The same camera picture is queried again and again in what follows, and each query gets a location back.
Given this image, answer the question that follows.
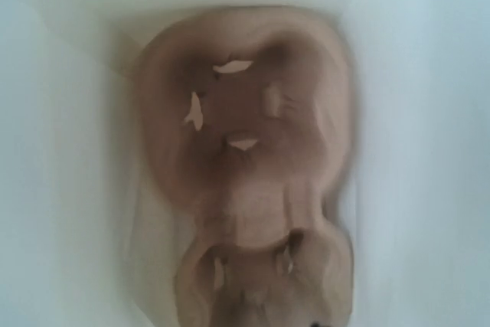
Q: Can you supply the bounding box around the brown cardboard cup carrier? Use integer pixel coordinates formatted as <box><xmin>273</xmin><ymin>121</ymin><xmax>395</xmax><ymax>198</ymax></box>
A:
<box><xmin>132</xmin><ymin>6</ymin><xmax>354</xmax><ymax>326</ymax></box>

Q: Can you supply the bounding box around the cream paper bag with handles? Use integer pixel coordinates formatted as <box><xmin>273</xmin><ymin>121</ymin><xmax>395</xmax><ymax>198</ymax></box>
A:
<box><xmin>1</xmin><ymin>0</ymin><xmax>489</xmax><ymax>326</ymax></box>

